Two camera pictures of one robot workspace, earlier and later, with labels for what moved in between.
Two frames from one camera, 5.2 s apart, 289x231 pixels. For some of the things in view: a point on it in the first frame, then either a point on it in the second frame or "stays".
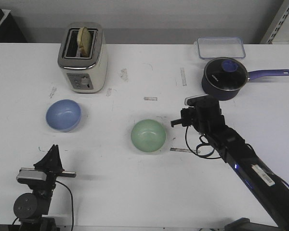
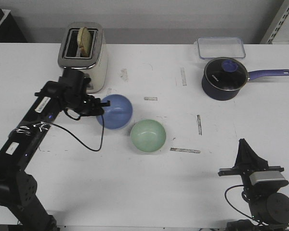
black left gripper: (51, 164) -> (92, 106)
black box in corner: (4, 29) stays
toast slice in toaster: (84, 40) stays
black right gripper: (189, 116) -> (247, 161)
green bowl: (148, 135) stays
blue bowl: (63, 115) -> (118, 114)
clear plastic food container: (220, 47) stays
